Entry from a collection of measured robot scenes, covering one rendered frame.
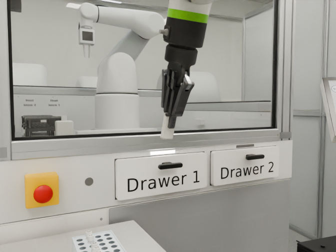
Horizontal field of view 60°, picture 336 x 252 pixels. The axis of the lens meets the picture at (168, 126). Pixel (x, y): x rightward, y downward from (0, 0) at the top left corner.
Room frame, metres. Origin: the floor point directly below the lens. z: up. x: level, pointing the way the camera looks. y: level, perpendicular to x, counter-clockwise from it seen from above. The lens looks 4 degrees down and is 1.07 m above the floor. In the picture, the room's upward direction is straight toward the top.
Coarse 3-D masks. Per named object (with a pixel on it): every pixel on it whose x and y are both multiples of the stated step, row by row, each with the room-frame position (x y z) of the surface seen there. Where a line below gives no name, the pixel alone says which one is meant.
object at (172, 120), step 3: (177, 114) 0.70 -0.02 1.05; (180, 114) 0.71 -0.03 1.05; (171, 117) 0.72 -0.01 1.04; (174, 117) 0.72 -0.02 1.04; (168, 120) 0.73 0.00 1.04; (171, 120) 0.72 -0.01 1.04; (174, 120) 0.73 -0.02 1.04; (168, 123) 0.73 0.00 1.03; (171, 123) 0.73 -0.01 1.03; (174, 123) 0.73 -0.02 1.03; (168, 126) 0.73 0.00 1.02; (171, 126) 0.73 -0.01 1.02; (174, 126) 0.73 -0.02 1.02
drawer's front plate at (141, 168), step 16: (128, 160) 0.78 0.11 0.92; (144, 160) 0.80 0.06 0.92; (160, 160) 0.82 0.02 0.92; (176, 160) 0.85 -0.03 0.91; (192, 160) 0.87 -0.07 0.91; (128, 176) 0.78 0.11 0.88; (144, 176) 0.80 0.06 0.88; (160, 176) 0.82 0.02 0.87; (192, 176) 0.87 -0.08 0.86; (128, 192) 0.78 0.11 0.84; (144, 192) 0.80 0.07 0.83; (160, 192) 0.82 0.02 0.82
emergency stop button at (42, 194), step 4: (36, 188) 0.63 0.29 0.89; (40, 188) 0.63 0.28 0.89; (44, 188) 0.63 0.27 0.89; (48, 188) 0.64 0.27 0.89; (36, 192) 0.63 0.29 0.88; (40, 192) 0.63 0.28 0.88; (44, 192) 0.63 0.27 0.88; (48, 192) 0.64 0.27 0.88; (52, 192) 0.64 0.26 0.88; (36, 196) 0.63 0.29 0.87; (40, 196) 0.63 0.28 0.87; (44, 196) 0.63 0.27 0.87; (48, 196) 0.64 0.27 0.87; (36, 200) 0.63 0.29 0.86; (40, 200) 0.63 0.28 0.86; (44, 200) 0.63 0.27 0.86; (48, 200) 0.64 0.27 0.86
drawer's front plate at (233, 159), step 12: (216, 156) 0.91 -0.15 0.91; (228, 156) 0.94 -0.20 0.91; (240, 156) 0.96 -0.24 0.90; (264, 156) 1.01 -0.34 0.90; (276, 156) 1.04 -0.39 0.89; (216, 168) 0.91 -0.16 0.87; (228, 168) 0.94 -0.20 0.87; (240, 168) 0.96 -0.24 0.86; (252, 168) 0.98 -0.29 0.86; (264, 168) 1.01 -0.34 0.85; (276, 168) 1.04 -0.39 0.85; (216, 180) 0.91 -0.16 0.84; (228, 180) 0.94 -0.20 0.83; (240, 180) 0.96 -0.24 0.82
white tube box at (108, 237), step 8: (96, 232) 0.61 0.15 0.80; (104, 232) 0.62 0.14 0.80; (112, 232) 0.61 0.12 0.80; (72, 240) 0.58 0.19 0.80; (80, 240) 0.59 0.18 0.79; (96, 240) 0.58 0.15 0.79; (104, 240) 0.58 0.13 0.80; (112, 240) 0.58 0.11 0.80; (72, 248) 0.58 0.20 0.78; (80, 248) 0.55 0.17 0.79; (88, 248) 0.55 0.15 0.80; (104, 248) 0.56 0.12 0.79; (112, 248) 0.55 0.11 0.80; (120, 248) 0.55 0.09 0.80
